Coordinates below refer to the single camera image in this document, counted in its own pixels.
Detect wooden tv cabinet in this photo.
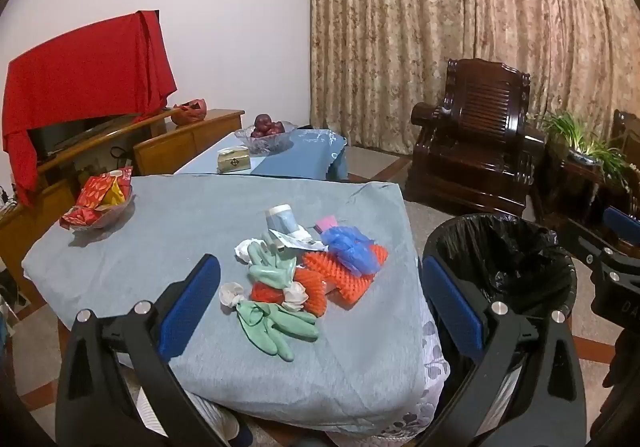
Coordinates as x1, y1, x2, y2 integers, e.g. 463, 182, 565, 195
0, 108, 246, 310

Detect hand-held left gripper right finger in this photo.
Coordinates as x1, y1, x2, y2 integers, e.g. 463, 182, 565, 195
415, 257, 588, 447

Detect blue and beige paper cup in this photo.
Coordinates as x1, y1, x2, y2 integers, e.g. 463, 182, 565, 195
265, 203, 302, 238

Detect orange foam fruit net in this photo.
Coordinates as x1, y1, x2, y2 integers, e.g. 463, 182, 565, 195
249, 269, 332, 318
300, 247, 390, 306

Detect blue coffee table cloth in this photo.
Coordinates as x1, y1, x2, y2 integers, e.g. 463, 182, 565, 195
175, 128, 349, 184

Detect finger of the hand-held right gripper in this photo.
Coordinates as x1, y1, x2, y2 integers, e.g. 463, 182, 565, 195
601, 206, 640, 248
565, 219, 621, 273

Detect floral white tablecloth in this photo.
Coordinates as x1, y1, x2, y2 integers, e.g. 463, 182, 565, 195
325, 312, 451, 447

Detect glass fruit bowl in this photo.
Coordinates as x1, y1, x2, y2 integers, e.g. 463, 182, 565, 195
234, 122, 299, 156

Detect dark wooden side table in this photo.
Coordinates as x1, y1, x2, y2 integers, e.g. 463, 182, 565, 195
529, 147, 632, 240

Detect green potted plant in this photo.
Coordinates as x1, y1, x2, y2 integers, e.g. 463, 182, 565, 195
539, 110, 632, 188

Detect black television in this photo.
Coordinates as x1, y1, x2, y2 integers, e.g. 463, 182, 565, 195
25, 111, 146, 161

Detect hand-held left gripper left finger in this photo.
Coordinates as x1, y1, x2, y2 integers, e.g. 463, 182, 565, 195
55, 254, 241, 447

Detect bin with black liner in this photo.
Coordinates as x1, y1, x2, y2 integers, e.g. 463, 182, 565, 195
421, 213, 579, 428

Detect blue plastic bag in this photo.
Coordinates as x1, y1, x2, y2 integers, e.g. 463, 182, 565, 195
320, 226, 382, 278

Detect green rubber glove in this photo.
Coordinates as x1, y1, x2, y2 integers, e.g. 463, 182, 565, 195
247, 241, 309, 312
220, 281, 321, 362

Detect dark wooden armchair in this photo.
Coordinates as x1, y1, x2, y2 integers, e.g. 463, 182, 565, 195
610, 109, 640, 220
404, 58, 549, 218

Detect glass bowl of red snack packets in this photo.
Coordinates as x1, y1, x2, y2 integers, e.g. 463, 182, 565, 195
59, 167, 136, 233

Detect gold tissue box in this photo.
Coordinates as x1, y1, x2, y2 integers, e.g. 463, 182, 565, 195
216, 147, 253, 174

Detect red cloth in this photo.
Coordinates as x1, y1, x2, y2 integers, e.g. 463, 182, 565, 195
1, 9, 178, 208

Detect patterned beige curtain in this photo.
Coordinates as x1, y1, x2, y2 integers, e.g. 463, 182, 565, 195
302, 0, 640, 170

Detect red apples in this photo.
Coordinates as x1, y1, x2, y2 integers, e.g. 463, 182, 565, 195
250, 114, 287, 139

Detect red bag on cabinet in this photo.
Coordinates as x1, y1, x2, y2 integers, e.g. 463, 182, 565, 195
171, 98, 208, 126

